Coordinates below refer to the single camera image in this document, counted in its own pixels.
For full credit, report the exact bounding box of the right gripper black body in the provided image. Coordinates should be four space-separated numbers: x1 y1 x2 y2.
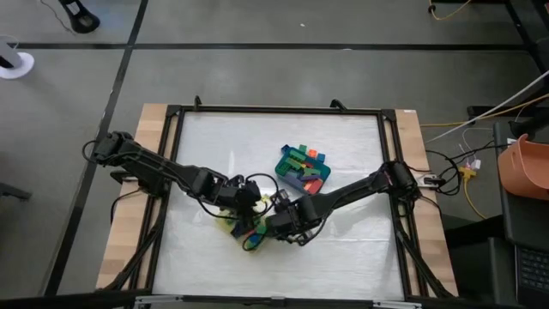
268 199 322 240

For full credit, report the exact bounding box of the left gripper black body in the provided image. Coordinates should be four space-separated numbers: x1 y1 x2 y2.
216 178 262 215

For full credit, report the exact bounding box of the yellow translucent plastic bin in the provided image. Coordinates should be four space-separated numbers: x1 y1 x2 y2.
215 193 275 253

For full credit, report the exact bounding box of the white table cover sheet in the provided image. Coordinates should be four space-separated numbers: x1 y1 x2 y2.
152 110 407 301

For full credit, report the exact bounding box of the teal plastic bin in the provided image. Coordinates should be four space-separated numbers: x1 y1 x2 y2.
274 145 332 197

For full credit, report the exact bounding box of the black and silver crossbar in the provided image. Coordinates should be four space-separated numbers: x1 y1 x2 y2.
0 289 516 309

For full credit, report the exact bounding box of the black stand base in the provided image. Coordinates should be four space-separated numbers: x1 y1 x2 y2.
57 0 101 35

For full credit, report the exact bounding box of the black side desk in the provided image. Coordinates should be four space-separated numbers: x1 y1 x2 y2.
443 118 549 309

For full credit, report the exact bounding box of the black furniture leg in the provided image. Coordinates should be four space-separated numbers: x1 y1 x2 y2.
0 181 33 202

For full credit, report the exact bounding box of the black keyboard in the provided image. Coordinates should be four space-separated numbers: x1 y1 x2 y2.
514 244 549 308

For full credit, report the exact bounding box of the orange plastic tub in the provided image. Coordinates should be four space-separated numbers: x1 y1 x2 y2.
498 133 549 203

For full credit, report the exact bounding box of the white round stand base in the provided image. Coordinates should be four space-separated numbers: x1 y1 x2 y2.
0 35 36 81

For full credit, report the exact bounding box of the black metal stand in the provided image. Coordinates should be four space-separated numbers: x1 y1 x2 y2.
504 0 549 76

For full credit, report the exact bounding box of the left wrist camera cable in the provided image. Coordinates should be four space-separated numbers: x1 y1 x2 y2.
245 172 281 216

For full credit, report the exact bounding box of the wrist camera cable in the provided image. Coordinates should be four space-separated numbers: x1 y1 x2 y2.
240 233 268 253
245 172 281 216

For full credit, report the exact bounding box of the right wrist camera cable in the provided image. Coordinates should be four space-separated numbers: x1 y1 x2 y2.
240 233 268 253

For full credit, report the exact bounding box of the black metal table frame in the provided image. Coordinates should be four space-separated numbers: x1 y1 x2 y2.
99 102 458 301

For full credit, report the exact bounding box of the orange cable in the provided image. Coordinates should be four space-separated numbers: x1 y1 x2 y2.
419 93 549 129

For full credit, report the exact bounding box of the yellow cable with plug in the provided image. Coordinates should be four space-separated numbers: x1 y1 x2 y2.
457 166 489 221

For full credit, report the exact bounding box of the yellow floor cable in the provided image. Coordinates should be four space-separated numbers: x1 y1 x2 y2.
427 0 473 22

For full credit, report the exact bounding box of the white cable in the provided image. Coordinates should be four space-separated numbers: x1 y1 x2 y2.
424 70 549 145

